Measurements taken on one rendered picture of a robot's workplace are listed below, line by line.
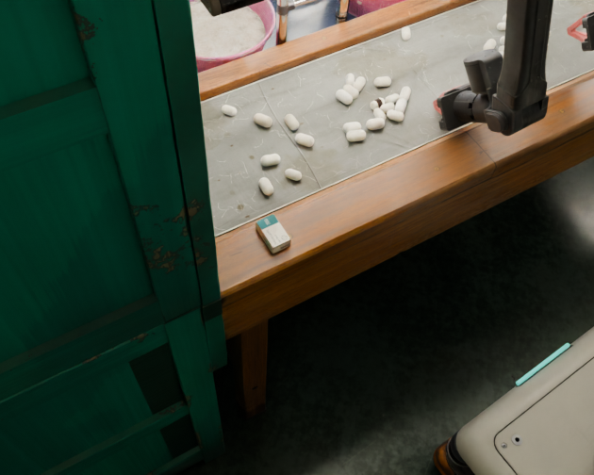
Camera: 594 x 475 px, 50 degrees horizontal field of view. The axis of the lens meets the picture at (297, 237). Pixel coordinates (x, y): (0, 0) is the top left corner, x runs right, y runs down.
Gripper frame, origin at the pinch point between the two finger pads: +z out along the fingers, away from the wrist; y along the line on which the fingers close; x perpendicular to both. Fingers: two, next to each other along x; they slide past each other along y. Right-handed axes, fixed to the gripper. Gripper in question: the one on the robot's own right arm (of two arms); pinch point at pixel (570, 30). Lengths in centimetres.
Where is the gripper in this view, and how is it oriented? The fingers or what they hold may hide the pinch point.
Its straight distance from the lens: 151.4
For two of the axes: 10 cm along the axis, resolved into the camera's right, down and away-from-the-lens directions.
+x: 3.0, 8.9, 3.4
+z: -4.1, -2.1, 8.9
